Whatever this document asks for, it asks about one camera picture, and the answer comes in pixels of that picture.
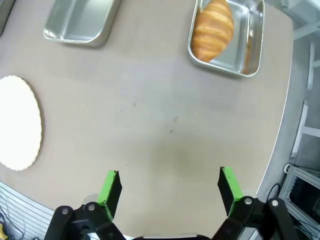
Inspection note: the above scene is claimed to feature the golden croissant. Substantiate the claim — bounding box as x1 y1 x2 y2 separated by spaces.
190 0 235 62

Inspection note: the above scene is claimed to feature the slotted aluminium base plate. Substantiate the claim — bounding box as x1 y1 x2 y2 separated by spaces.
0 179 56 240

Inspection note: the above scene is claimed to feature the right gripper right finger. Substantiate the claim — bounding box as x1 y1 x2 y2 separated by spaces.
211 166 298 240

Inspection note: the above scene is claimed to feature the white side table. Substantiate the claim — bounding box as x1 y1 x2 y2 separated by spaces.
289 19 320 161

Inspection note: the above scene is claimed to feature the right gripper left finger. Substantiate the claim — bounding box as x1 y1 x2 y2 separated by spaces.
47 170 125 240

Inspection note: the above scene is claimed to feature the white scalloped plate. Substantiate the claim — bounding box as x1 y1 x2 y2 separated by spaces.
0 75 43 172

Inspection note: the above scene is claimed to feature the aluminium frame cart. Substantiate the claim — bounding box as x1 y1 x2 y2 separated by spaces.
278 162 320 240

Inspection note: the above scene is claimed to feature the thin black cable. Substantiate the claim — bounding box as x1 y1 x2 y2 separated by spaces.
265 183 281 201

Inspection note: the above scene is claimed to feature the rectangular steel container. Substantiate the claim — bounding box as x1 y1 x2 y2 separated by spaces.
43 0 116 48
187 0 266 79

